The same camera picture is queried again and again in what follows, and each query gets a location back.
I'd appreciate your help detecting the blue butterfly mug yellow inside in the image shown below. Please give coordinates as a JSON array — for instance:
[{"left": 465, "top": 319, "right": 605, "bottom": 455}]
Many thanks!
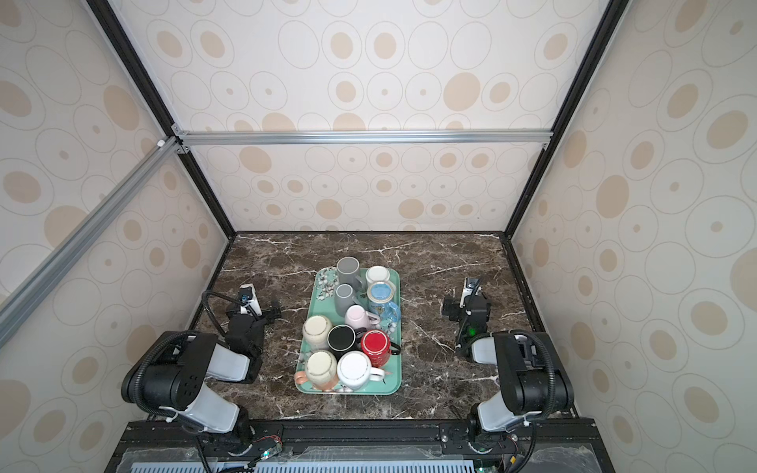
[{"left": 367, "top": 282, "right": 401, "bottom": 323}]

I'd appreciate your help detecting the white mug red inside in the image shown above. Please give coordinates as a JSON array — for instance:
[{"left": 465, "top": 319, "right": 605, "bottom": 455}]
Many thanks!
[{"left": 365, "top": 265, "right": 390, "bottom": 286}]

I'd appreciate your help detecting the tall dark grey mug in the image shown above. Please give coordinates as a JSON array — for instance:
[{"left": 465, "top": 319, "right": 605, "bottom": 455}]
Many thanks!
[{"left": 336, "top": 256, "right": 367, "bottom": 293}]

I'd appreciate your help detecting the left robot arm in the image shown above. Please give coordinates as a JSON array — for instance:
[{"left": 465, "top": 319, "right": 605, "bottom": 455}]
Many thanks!
[{"left": 120, "top": 284, "right": 283, "bottom": 451}]

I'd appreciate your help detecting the cream beige mug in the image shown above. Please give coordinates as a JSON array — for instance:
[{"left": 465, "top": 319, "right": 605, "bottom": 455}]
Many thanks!
[{"left": 302, "top": 315, "right": 333, "bottom": 351}]

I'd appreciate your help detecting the black mug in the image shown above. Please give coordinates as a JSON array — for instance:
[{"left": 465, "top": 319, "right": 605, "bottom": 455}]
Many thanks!
[{"left": 326, "top": 324, "right": 357, "bottom": 361}]

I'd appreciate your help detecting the small light grey mug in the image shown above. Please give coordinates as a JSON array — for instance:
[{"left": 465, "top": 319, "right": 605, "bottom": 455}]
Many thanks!
[{"left": 334, "top": 284, "right": 360, "bottom": 318}]

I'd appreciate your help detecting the pale pink mug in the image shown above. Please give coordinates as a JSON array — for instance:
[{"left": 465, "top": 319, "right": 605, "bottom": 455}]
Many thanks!
[{"left": 345, "top": 305, "right": 382, "bottom": 330}]

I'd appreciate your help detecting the large white mug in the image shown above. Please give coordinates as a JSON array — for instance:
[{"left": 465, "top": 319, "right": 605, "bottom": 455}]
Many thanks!
[{"left": 337, "top": 351, "right": 386, "bottom": 391}]

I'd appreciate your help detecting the mint green floral tray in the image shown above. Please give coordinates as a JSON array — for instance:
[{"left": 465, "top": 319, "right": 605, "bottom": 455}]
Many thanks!
[{"left": 295, "top": 267, "right": 402, "bottom": 396}]

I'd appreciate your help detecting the left diagonal aluminium bar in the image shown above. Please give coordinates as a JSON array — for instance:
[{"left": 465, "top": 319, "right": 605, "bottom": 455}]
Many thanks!
[{"left": 1, "top": 137, "right": 179, "bottom": 345}]

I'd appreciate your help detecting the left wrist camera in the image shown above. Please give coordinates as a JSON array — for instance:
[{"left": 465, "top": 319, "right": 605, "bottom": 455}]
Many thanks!
[{"left": 239, "top": 284, "right": 262, "bottom": 319}]

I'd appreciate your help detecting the cream mug orange handle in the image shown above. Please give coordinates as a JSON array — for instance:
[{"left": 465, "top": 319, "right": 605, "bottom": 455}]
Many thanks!
[{"left": 294, "top": 350, "right": 339, "bottom": 391}]

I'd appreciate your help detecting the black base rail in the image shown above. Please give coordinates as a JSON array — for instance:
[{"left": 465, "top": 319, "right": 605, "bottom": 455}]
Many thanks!
[{"left": 106, "top": 419, "right": 614, "bottom": 472}]

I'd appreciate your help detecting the horizontal aluminium frame bar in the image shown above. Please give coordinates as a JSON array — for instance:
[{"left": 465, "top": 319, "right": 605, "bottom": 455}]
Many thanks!
[{"left": 179, "top": 128, "right": 553, "bottom": 146}]

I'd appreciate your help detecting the right black frame post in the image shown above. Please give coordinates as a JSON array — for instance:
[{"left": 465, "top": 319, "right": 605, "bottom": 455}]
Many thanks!
[{"left": 504, "top": 0, "right": 629, "bottom": 240}]

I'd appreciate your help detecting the black frame post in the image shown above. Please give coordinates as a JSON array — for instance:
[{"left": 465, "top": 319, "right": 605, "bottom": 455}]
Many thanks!
[
  {"left": 86, "top": 0, "right": 237, "bottom": 240},
  {"left": 504, "top": 0, "right": 629, "bottom": 240}
]

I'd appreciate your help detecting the left black frame post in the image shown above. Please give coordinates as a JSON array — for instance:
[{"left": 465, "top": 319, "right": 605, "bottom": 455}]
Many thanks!
[{"left": 86, "top": 0, "right": 237, "bottom": 240}]

